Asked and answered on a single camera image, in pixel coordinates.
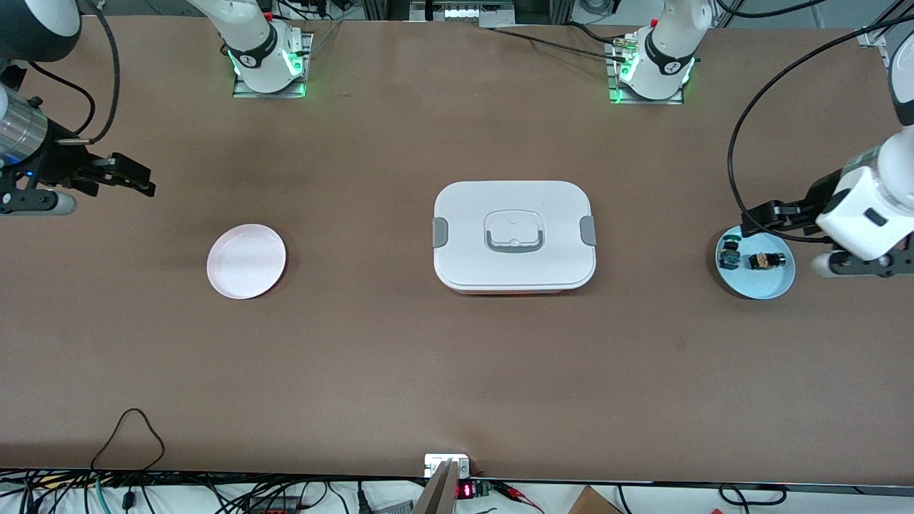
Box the black looped cable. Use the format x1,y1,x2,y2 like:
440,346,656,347
91,408,166,473

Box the small white bracket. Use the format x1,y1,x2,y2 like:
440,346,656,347
424,454,471,478

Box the pink round plate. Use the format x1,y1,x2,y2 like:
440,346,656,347
206,224,288,300

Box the black oval cable loop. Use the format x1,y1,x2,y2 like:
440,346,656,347
718,483,788,507

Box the black cable to arm base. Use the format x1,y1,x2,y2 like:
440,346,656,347
480,21,638,64

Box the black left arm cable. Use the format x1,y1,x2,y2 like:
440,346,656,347
727,13,914,246

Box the white lidded box grey latches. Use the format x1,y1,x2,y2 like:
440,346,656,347
432,180,598,296

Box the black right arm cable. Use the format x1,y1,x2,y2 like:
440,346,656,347
27,0,120,148

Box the aluminium frame rail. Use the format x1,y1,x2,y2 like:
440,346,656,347
855,0,914,72

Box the light blue round plate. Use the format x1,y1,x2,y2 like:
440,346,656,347
715,225,796,301

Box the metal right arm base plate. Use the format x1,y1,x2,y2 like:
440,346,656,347
232,31,315,99

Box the brown cardboard box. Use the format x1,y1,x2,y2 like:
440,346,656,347
568,485,624,514

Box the aluminium profile bar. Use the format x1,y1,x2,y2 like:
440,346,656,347
413,459,460,514

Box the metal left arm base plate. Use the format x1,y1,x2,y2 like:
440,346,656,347
605,39,685,106

